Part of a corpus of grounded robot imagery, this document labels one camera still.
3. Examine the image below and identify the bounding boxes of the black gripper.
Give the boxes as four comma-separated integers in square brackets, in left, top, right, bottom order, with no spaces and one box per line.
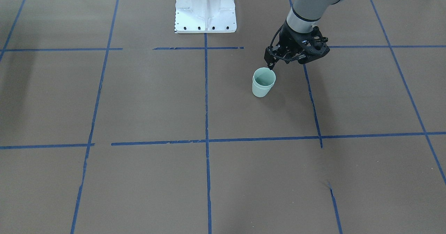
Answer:
[263,23,330,70]

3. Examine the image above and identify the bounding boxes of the mint green cup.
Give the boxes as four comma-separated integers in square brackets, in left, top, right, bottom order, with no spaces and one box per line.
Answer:
[252,78,275,98]
[252,67,277,89]

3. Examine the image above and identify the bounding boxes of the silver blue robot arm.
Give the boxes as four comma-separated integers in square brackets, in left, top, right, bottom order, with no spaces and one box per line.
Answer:
[264,0,344,70]

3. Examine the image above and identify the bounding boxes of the mint green standing cup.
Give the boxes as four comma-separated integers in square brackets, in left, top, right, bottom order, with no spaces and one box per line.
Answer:
[252,78,275,98]

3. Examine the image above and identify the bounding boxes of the brown paper table mat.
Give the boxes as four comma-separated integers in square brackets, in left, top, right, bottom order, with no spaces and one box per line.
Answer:
[1,0,445,234]

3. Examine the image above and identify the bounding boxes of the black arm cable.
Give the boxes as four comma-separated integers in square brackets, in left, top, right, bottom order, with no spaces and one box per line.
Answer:
[269,24,286,53]

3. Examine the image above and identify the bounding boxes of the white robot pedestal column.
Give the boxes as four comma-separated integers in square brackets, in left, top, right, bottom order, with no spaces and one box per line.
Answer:
[174,0,237,33]

